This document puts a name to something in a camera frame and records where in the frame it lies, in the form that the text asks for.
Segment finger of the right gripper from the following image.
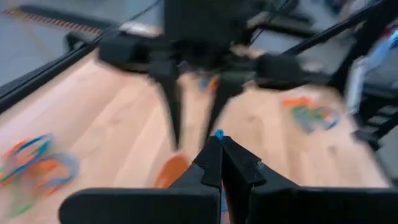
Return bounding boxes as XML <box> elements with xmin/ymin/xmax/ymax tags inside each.
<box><xmin>203</xmin><ymin>73</ymin><xmax>246</xmax><ymax>146</ymax></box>
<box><xmin>149</xmin><ymin>62</ymin><xmax>183</xmax><ymax>150</ymax></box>

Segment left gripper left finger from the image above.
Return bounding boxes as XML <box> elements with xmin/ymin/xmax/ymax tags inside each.
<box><xmin>58</xmin><ymin>136</ymin><xmax>223</xmax><ymax>224</ymax></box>

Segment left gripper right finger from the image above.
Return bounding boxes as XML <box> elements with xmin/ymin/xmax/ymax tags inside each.
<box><xmin>223</xmin><ymin>136</ymin><xmax>398</xmax><ymax>224</ymax></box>

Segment rubber bands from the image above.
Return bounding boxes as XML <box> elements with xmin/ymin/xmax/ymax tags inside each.
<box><xmin>0</xmin><ymin>133</ymin><xmax>80</xmax><ymax>191</ymax></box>

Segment green rubber band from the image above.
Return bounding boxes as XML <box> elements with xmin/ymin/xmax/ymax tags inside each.
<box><xmin>290</xmin><ymin>105</ymin><xmax>318</xmax><ymax>134</ymax></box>
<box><xmin>6</xmin><ymin>195</ymin><xmax>37</xmax><ymax>218</ymax></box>

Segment silver mounting plate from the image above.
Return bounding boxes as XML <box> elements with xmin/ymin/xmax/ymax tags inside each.
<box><xmin>119</xmin><ymin>21</ymin><xmax>162</xmax><ymax>37</ymax></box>

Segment orange plastic basket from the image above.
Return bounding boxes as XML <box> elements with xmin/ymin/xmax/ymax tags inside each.
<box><xmin>153</xmin><ymin>154</ymin><xmax>191</xmax><ymax>189</ymax></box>

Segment black mat orange stripes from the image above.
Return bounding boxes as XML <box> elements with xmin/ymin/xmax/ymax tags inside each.
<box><xmin>2</xmin><ymin>4</ymin><xmax>116</xmax><ymax>35</ymax></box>

